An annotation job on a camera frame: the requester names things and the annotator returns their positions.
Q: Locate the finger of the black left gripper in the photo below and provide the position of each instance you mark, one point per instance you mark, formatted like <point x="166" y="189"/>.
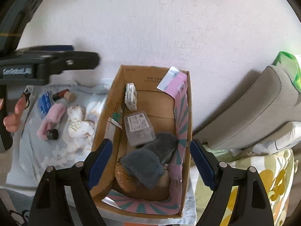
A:
<point x="64" y="57"/>

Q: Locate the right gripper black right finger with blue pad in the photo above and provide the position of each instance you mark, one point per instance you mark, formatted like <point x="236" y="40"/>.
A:
<point x="251" y="207"/>

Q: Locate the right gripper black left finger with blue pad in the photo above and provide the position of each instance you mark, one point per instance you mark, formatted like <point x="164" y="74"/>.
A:
<point x="50" y="206"/>

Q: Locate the red black lipstick tube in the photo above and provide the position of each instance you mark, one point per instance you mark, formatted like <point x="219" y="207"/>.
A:
<point x="59" y="95"/>

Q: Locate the blue white wipes packet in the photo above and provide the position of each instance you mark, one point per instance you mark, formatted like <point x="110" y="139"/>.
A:
<point x="44" y="104"/>

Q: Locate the small black jar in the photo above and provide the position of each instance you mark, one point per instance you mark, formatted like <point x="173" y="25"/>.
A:
<point x="52" y="134"/>

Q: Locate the white plush cat toy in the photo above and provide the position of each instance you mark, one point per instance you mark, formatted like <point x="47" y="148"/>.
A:
<point x="75" y="113"/>

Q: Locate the person's left hand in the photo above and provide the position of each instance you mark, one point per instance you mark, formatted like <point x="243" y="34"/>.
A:
<point x="12" y="121"/>

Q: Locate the beige cork stopper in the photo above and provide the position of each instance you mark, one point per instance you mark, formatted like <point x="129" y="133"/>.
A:
<point x="69" y="96"/>

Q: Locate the light blue floral cloth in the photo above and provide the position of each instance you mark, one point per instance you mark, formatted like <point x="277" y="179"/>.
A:
<point x="58" y="128"/>

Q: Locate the small white medicine box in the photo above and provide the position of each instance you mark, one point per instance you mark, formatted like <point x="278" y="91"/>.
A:
<point x="131" y="97"/>

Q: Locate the grey fluffy sock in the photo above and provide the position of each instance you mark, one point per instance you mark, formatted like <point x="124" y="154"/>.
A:
<point x="144" y="165"/>
<point x="163" y="146"/>

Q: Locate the clear plastic screw case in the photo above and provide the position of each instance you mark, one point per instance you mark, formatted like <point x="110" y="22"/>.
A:
<point x="138" y="128"/>

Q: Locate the brown cardboard box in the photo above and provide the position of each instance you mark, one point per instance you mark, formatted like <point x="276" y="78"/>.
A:
<point x="147" y="117"/>

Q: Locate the grey sofa cushion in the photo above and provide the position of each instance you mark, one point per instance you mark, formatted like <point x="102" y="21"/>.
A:
<point x="268" y="104"/>

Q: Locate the pink teal patterned box liner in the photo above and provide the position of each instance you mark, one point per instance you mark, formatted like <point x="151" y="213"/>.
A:
<point x="166" y="115"/>

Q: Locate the green plastic bag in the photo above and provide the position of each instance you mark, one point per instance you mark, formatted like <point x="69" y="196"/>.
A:
<point x="290" y="64"/>

